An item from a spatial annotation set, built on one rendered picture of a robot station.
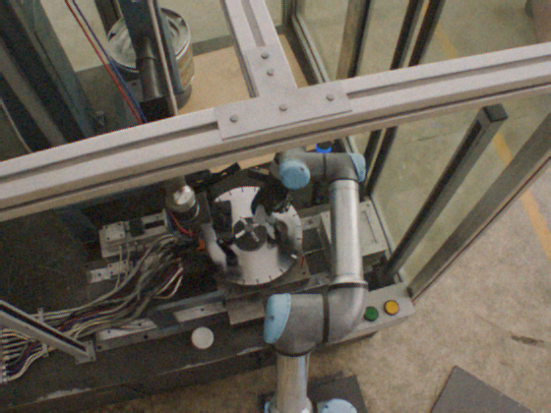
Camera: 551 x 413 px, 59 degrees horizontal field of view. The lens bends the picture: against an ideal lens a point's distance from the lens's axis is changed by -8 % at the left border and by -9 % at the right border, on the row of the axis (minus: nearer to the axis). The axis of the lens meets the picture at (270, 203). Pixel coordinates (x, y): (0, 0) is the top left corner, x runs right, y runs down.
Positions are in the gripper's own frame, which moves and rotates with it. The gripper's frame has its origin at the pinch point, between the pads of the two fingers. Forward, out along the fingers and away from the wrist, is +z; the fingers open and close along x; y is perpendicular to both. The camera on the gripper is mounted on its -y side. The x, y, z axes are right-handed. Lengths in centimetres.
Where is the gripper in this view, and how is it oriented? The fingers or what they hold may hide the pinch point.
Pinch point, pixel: (256, 219)
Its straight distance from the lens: 163.0
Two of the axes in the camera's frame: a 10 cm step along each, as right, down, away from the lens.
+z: -3.1, 7.5, 5.9
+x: 7.8, -1.6, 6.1
